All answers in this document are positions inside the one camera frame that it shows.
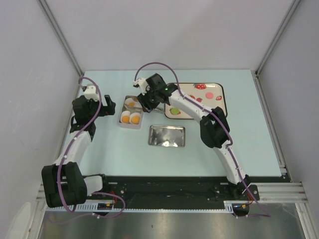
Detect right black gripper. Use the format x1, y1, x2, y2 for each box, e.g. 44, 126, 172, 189
137, 87, 160, 114

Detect orange sandwich cookie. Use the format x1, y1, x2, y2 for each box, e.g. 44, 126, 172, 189
131, 116, 140, 124

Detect yellow round waffle cookie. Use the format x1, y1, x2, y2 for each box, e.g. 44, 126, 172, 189
122, 116, 130, 123

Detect green round cookie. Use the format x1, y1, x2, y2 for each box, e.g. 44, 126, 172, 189
170, 108, 179, 115

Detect metal tongs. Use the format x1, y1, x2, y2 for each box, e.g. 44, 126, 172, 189
124, 103, 164, 114

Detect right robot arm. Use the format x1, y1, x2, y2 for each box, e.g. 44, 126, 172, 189
133, 73, 251, 200

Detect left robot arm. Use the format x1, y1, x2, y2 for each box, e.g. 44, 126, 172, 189
41, 95, 116, 208

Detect white paper cup near right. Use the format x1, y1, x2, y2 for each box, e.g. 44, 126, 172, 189
130, 113, 142, 124

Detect white paper cup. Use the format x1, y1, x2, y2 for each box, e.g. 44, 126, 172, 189
120, 111, 131, 124
130, 113, 142, 124
124, 98, 136, 109

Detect white paper cup far left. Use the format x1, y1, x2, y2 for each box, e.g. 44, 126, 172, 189
124, 98, 136, 109

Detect white paper cup near left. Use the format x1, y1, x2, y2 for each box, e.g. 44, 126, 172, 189
120, 111, 131, 124

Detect white rectangular tin box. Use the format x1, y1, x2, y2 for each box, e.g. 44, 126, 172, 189
118, 96, 144, 129

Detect silver tin lid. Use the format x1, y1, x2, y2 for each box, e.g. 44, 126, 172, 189
148, 125, 185, 148

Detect pink round cookie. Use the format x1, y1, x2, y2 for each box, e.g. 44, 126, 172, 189
205, 92, 214, 99

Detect strawberry print tray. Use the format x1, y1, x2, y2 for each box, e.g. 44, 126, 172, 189
164, 83, 227, 120

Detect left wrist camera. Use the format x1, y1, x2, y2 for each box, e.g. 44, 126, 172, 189
83, 84, 100, 102

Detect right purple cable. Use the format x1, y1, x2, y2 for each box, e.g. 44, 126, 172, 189
134, 61, 272, 218

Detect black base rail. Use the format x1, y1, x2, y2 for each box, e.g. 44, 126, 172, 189
88, 176, 253, 209

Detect white cable duct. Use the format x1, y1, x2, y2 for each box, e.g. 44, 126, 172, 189
46, 200, 252, 214

